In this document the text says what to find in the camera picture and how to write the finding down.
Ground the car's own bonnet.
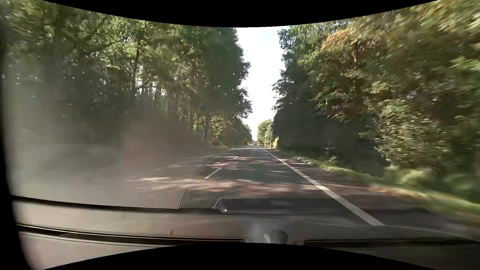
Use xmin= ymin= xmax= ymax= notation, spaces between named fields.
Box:
xmin=15 ymin=223 xmax=480 ymax=270

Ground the grey asphalt road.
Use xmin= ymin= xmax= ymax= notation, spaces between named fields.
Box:
xmin=15 ymin=146 xmax=480 ymax=241

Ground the grass verge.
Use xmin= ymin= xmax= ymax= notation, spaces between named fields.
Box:
xmin=268 ymin=147 xmax=480 ymax=226

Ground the row of trees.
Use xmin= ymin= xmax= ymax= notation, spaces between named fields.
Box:
xmin=0 ymin=0 xmax=254 ymax=151
xmin=257 ymin=0 xmax=480 ymax=188

